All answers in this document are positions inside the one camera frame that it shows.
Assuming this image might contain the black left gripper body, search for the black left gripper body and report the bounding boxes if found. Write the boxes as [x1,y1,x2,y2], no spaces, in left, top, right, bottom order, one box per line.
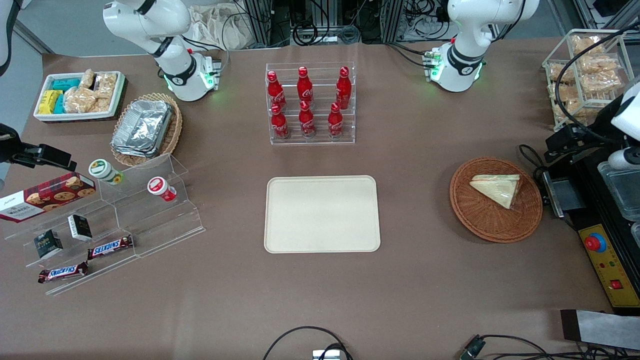
[582,96,627,159]

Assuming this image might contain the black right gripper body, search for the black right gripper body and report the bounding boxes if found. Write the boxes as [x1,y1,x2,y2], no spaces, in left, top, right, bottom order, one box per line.
[0,123,42,166]

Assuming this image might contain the triangle sandwich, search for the triangle sandwich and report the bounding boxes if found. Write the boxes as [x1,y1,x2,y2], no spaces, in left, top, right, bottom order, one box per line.
[469,173,522,210]

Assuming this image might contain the round brown wicker basket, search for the round brown wicker basket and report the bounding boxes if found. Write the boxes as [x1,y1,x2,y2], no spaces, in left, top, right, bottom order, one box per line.
[449,157,544,244]

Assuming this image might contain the oval light wicker basket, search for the oval light wicker basket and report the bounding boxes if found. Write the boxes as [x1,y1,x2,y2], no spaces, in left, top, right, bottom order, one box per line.
[110,92,184,168]

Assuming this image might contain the beige plastic tray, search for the beige plastic tray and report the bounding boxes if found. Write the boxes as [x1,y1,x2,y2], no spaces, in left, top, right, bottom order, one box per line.
[264,175,382,254]

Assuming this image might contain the red tartan cookie box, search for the red tartan cookie box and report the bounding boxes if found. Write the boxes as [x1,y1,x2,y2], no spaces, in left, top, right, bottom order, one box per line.
[0,172,97,224]

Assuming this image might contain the white rectangular snack bin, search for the white rectangular snack bin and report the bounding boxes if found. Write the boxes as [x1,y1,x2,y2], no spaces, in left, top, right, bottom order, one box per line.
[33,71,126,123]

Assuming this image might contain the green lid yogurt cup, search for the green lid yogurt cup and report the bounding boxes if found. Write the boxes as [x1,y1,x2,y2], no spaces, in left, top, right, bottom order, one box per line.
[88,158,125,186]

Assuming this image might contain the yellow snack packet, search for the yellow snack packet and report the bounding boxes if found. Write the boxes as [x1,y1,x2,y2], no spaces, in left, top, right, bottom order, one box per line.
[38,90,64,115]

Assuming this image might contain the clear plastic container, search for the clear plastic container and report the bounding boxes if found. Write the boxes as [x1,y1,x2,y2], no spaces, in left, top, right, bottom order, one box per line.
[597,160,640,222]

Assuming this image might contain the small black box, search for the small black box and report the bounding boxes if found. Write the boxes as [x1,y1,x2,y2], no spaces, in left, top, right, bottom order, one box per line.
[67,214,94,242]
[33,229,65,260]

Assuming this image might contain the stacked foil containers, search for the stacked foil containers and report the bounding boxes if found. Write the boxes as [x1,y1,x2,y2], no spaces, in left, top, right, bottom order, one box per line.
[110,99,174,159]

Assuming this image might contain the red emergency stop button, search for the red emergency stop button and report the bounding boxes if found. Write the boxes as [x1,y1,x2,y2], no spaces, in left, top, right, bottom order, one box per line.
[584,232,607,254]

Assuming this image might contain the clear acrylic snack rack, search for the clear acrylic snack rack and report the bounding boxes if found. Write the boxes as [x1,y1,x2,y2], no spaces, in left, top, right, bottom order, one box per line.
[542,28,637,132]

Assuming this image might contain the brown chocolate bar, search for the brown chocolate bar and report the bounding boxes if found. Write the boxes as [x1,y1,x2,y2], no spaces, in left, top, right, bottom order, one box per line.
[37,261,90,285]
[87,234,135,260]

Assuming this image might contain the red lid yogurt cup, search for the red lid yogurt cup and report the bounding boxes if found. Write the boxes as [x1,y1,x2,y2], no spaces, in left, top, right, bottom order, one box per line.
[147,176,178,203]

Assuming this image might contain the clear acrylic tiered stand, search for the clear acrylic tiered stand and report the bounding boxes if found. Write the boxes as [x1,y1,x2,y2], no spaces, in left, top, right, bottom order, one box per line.
[4,153,206,297]

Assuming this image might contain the black machine with yellow panel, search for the black machine with yellow panel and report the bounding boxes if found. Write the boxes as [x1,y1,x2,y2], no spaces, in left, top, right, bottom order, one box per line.
[542,145,640,316]

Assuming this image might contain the grey strip with black end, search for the grey strip with black end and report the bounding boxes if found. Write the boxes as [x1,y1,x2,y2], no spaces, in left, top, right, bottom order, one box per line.
[559,308,640,351]

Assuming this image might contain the beige cloth bag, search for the beige cloth bag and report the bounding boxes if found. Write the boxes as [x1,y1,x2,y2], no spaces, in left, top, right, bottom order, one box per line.
[186,4,262,51]

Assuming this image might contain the red cola bottle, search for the red cola bottle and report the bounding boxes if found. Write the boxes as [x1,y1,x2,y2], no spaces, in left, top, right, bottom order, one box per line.
[266,70,287,112]
[298,100,317,139]
[327,102,345,140]
[270,103,290,140]
[296,66,315,108]
[335,66,353,110]

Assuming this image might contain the clear acrylic bottle rack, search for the clear acrylic bottle rack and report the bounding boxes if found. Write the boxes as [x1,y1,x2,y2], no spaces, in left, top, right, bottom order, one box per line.
[265,62,356,146]

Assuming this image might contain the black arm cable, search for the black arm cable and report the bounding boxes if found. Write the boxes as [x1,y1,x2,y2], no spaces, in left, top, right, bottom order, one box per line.
[555,30,640,146]

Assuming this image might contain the black table cable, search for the black table cable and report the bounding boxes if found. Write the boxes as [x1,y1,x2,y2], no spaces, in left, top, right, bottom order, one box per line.
[517,143,552,202]

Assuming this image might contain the aluminium frame post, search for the aluminium frame post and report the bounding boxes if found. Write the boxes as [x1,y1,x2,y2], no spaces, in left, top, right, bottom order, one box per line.
[243,0,274,47]
[379,0,407,44]

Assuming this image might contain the black cable with plug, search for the black cable with plug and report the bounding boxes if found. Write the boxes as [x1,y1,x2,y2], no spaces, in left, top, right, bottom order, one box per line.
[459,333,640,360]

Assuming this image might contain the black coiled cable bundle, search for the black coiled cable bundle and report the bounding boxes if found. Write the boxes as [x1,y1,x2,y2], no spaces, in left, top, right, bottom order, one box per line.
[289,19,362,47]

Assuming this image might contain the black looped cable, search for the black looped cable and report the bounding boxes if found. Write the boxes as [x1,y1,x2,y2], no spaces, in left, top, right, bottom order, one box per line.
[262,325,354,360]

